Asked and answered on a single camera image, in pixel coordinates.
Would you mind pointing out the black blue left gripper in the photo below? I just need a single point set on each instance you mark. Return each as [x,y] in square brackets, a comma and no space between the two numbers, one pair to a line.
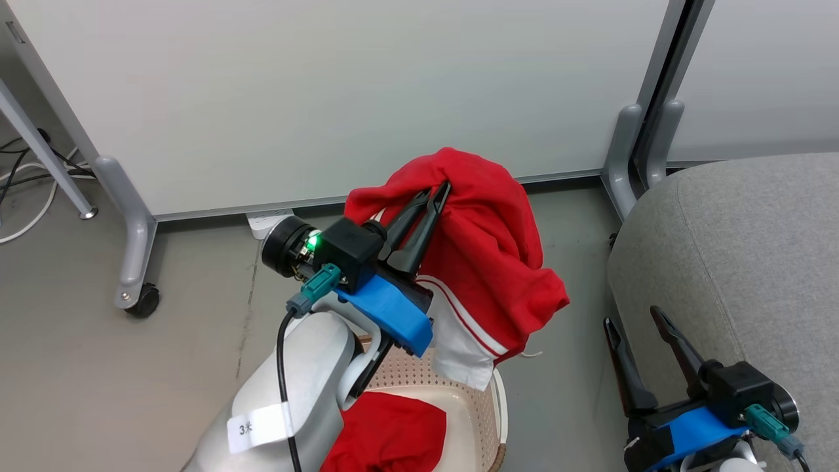
[387,308]

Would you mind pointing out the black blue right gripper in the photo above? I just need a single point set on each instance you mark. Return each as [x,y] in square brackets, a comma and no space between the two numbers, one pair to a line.
[695,426]

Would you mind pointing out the red jacket with white trim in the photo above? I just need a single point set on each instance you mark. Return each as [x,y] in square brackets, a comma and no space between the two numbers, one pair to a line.
[491,249]

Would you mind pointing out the red garment with white band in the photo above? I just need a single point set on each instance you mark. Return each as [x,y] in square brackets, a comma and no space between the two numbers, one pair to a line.
[387,432]

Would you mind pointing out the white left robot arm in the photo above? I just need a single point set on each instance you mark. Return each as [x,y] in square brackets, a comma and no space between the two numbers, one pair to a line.
[308,367]

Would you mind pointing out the grey fabric sofa seat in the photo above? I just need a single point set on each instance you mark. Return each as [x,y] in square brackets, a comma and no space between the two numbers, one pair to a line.
[754,249]

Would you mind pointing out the cream perforated laundry basket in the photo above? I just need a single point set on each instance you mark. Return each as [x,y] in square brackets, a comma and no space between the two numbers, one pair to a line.
[475,419]

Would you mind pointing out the white power strip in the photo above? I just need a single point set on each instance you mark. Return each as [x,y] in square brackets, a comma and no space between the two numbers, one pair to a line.
[265,224]

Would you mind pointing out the wide white partition panel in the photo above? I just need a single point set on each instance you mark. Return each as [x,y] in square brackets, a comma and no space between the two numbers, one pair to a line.
[328,98]

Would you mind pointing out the grey curved partition leg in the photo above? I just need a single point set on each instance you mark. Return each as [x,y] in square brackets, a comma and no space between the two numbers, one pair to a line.
[662,144]
[619,151]

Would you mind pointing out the white paper label tag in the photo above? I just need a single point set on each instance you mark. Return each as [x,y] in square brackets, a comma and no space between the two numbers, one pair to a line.
[255,427]

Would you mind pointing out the black caster wheel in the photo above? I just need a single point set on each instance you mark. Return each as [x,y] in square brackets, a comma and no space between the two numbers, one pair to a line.
[144,303]

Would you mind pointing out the grey partition leg with caster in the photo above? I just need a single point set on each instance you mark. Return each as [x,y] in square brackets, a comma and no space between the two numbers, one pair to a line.
[134,223]

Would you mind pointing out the narrow white partition panel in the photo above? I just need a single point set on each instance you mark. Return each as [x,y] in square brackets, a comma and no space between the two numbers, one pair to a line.
[767,78]

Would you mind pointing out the grey slanted table leg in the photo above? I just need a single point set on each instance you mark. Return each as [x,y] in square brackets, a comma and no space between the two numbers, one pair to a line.
[39,147]

